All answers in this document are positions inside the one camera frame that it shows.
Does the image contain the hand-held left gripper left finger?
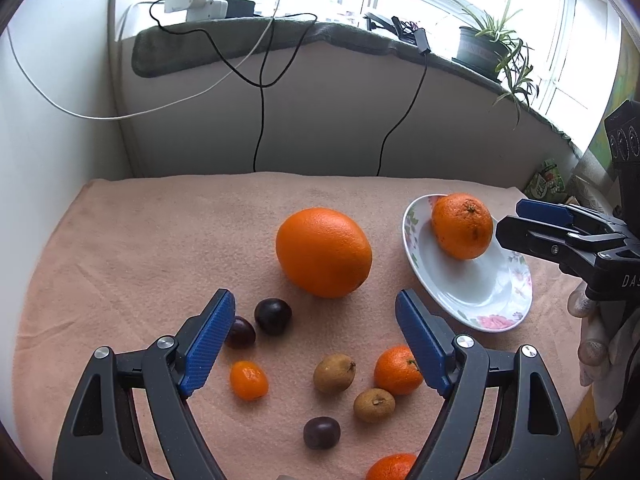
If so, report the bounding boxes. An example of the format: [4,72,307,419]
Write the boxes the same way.
[52,288,237,480]

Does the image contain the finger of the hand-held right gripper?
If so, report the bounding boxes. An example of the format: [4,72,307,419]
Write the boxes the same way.
[495,214,626,273]
[516,198,623,236]

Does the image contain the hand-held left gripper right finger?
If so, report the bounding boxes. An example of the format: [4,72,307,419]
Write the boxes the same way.
[395,288,581,480]

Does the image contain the dark purple plum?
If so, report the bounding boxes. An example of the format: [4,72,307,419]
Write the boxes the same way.
[254,298,293,337]
[223,315,257,350]
[303,416,342,450]

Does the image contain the small tangerine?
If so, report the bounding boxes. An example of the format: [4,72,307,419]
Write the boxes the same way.
[365,452,418,480]
[374,345,425,396]

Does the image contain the small orange kumquat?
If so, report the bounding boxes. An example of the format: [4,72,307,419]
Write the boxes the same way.
[229,360,269,401]

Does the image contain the rough-skinned mandarin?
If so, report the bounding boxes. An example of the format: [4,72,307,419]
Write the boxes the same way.
[431,193,494,261]

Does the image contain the white floral plate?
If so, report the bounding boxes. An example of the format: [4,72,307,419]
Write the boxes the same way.
[402,194,534,333]

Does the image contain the brown kiwi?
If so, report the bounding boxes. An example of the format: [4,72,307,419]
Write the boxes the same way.
[313,353,357,394]
[353,388,396,424]

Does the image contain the large smooth orange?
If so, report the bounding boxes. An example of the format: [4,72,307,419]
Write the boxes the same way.
[275,207,373,299]

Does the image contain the person's right hand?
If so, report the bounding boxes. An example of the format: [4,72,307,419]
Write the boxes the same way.
[567,280,640,387]

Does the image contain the green snack packet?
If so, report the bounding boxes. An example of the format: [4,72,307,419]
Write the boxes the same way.
[525,159,566,200]

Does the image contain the white lace cloth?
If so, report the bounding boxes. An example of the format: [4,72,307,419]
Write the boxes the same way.
[570,150,617,211]

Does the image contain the potted spider plant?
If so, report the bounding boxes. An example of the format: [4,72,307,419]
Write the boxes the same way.
[429,0,541,128]

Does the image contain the black power adapter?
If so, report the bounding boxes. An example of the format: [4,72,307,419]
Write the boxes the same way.
[391,16,432,54]

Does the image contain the flat black device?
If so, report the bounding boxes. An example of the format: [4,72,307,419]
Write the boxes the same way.
[364,11,401,31]

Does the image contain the grey windowsill cloth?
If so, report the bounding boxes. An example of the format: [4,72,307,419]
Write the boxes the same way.
[131,16,583,158]

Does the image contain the black straight cable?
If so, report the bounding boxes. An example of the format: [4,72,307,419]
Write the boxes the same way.
[376,50,429,177]

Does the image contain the black looped cable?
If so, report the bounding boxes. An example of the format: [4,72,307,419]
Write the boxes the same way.
[150,0,318,173]

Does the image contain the white cable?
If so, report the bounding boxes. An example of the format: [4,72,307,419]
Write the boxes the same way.
[5,0,283,121]

